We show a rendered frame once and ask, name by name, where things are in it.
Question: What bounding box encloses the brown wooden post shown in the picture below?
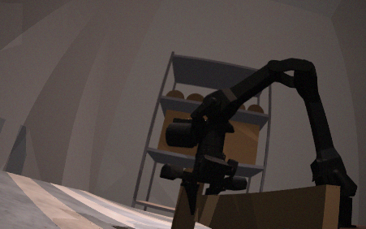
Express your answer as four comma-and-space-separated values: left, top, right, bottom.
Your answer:
171, 167, 205, 229

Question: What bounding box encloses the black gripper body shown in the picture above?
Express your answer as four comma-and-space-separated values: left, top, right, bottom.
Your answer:
160, 145, 248, 191

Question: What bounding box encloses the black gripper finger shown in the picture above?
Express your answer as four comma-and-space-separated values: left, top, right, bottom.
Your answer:
180, 182, 199, 215
205, 187, 226, 195

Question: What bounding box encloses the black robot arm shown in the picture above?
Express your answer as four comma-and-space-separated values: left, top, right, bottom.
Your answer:
166, 58, 357, 228

